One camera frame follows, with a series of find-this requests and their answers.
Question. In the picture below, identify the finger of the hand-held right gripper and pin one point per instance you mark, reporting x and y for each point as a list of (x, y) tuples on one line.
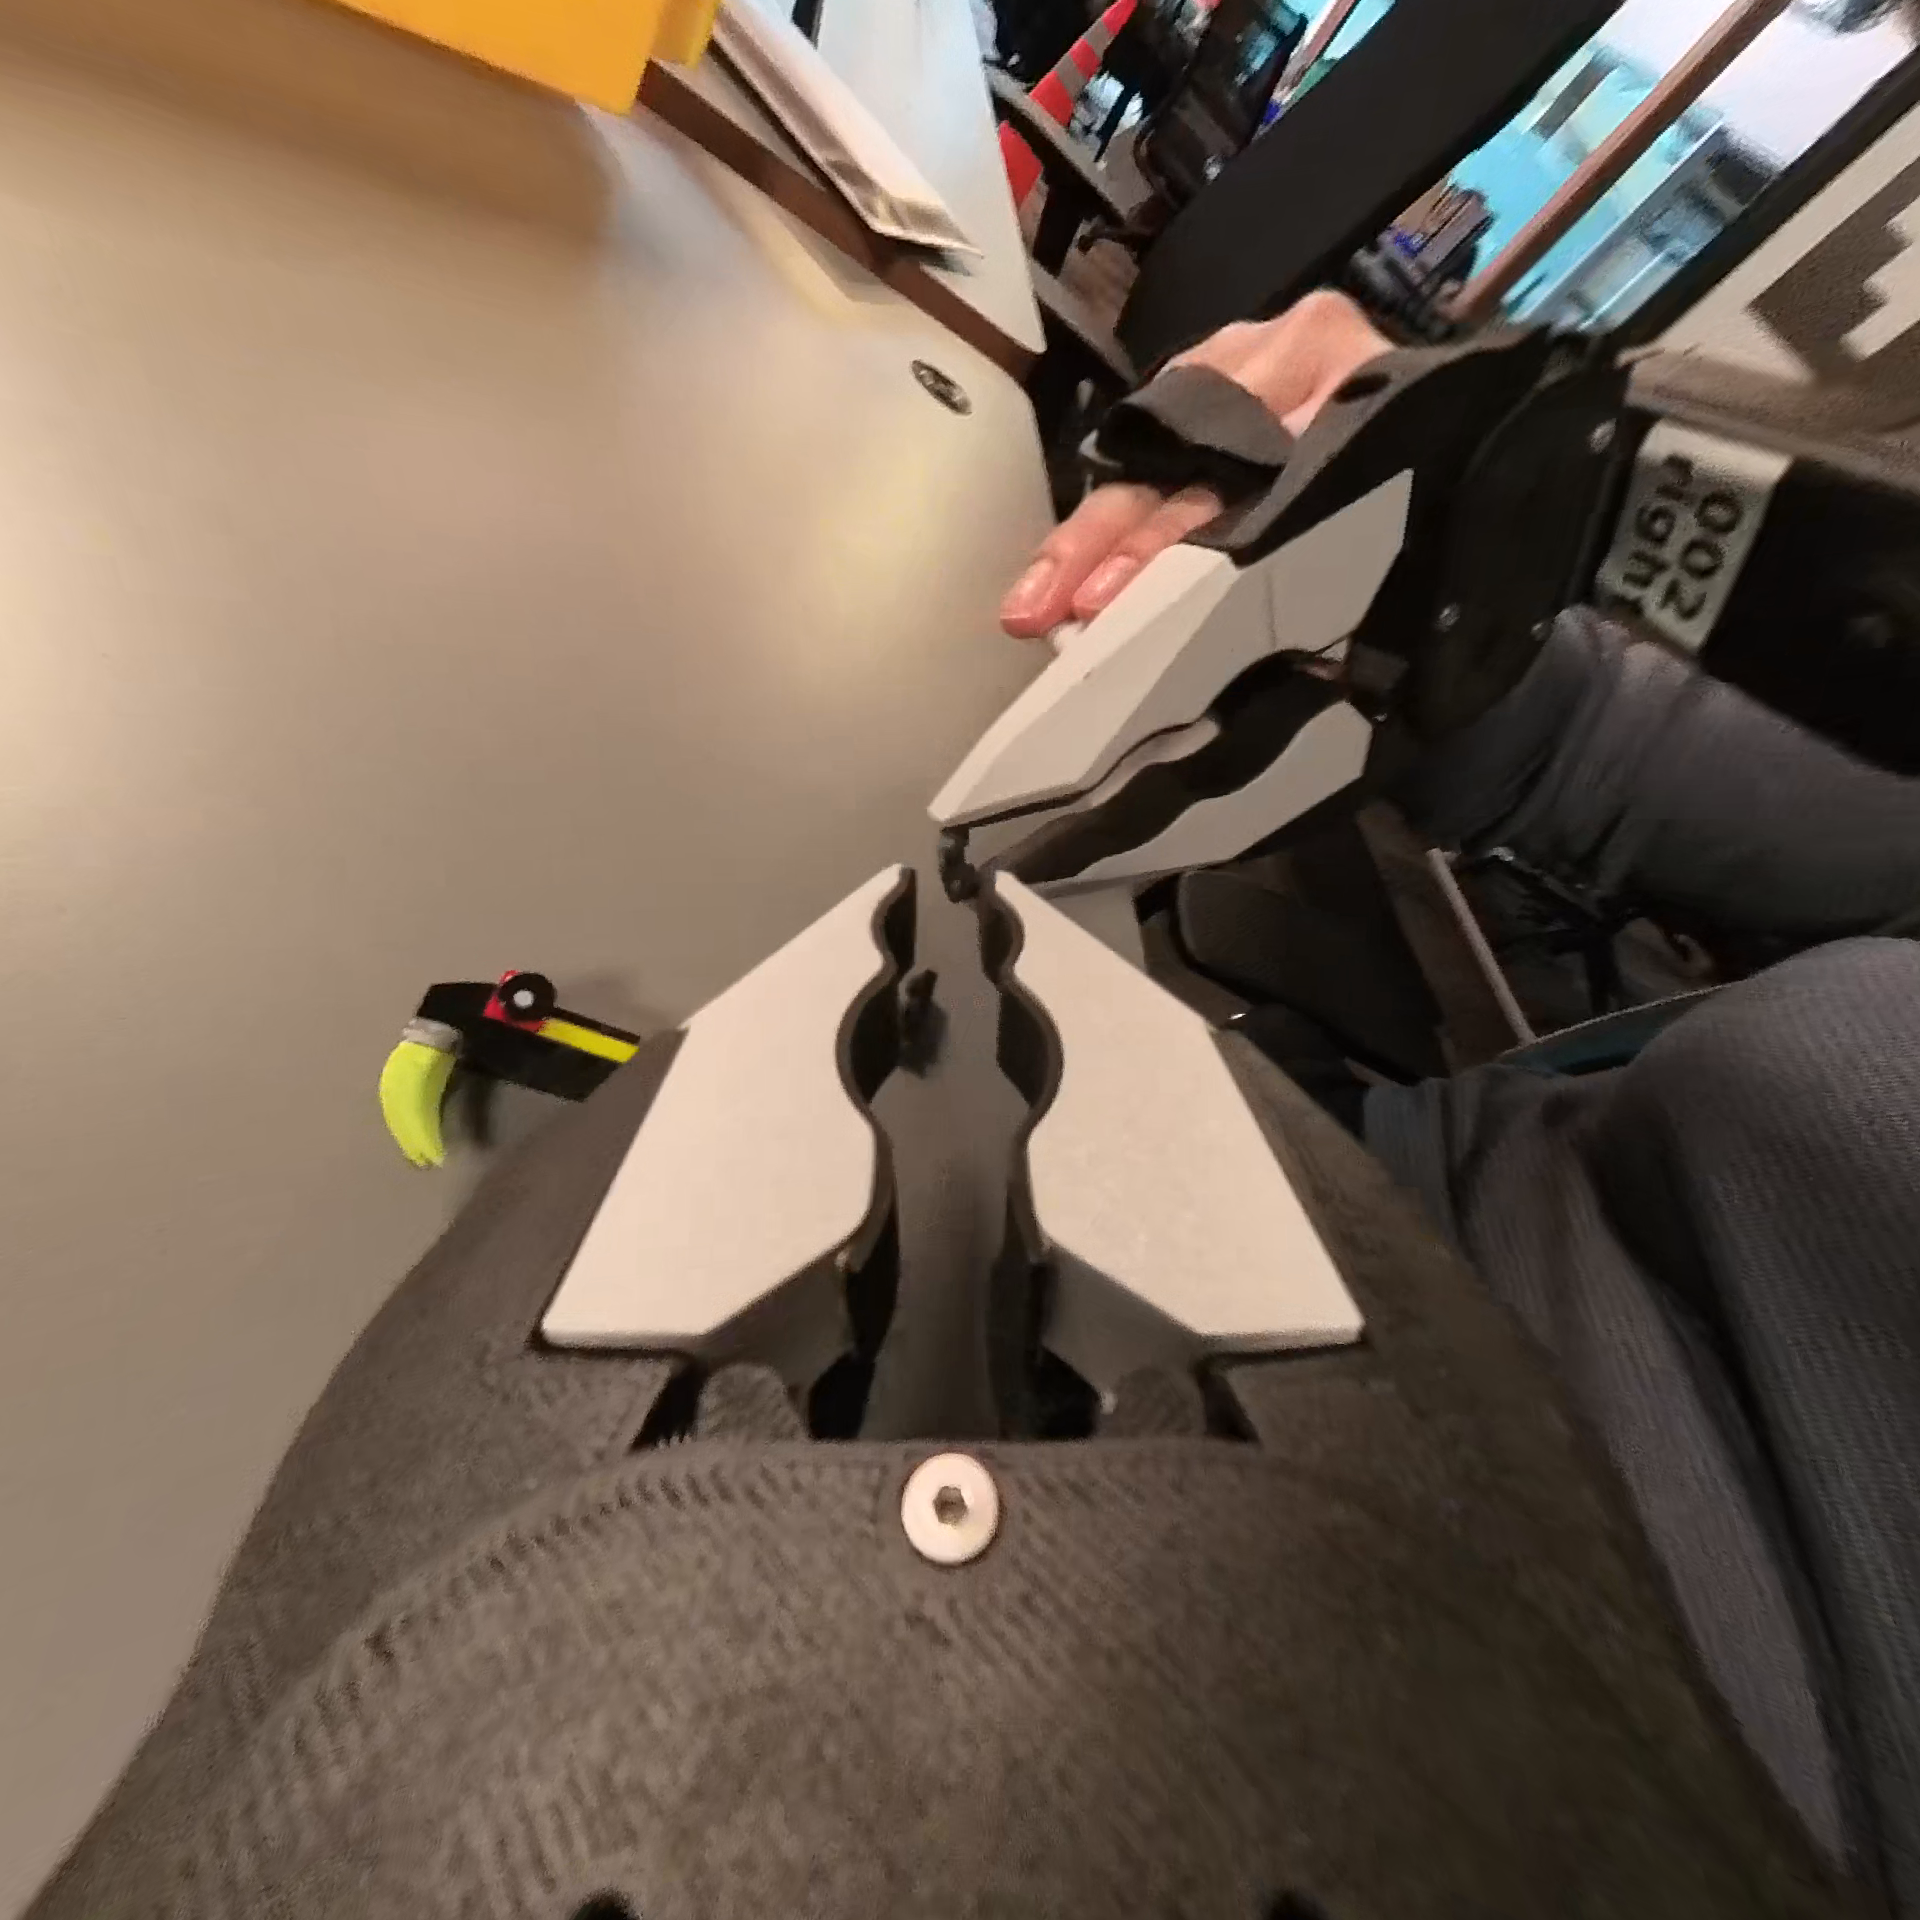
[(1171, 661), (1259, 809)]

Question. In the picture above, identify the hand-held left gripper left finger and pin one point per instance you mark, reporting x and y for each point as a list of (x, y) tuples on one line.
[(705, 1200)]

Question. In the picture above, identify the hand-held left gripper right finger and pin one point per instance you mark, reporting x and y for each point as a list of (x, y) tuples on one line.
[(1200, 1200)]

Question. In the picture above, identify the black toy brick green claws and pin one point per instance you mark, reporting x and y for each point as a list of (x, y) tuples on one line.
[(557, 1043)]

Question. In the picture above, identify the black studded toy brick plate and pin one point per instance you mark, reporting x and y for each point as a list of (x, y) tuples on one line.
[(953, 869)]

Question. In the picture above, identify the person's right forearm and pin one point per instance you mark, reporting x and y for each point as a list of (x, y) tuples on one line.
[(1681, 750)]

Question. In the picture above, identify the person's right hand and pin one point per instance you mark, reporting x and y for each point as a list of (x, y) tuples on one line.
[(1095, 557)]

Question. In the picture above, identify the black mesh chair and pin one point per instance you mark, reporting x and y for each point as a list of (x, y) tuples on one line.
[(1305, 960)]

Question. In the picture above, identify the dark wristwatch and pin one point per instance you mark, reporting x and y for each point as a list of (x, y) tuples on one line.
[(1402, 293)]

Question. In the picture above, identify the round desk grommet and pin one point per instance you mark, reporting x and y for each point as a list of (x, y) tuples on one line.
[(939, 387)]

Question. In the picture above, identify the person's grey sweater torso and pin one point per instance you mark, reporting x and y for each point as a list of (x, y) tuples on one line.
[(1725, 1350)]

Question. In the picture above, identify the orange traffic cone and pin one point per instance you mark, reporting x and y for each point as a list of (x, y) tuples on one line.
[(1088, 61)]

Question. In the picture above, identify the grey paper leaflet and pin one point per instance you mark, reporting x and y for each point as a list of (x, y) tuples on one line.
[(840, 120)]

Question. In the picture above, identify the yellow plastic bin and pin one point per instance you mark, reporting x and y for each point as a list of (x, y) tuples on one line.
[(523, 45)]

